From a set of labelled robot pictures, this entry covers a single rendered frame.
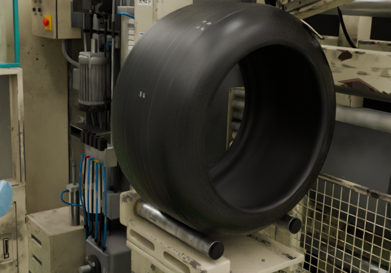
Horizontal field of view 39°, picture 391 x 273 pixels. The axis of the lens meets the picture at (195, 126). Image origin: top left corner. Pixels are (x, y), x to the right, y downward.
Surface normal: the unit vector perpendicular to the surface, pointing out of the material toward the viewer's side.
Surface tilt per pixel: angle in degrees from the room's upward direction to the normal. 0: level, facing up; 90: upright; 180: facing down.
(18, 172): 90
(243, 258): 0
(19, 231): 90
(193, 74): 67
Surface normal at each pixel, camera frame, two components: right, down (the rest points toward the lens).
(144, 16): -0.79, 0.11
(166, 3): 0.61, 0.20
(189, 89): -0.11, -0.09
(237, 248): 0.04, -0.97
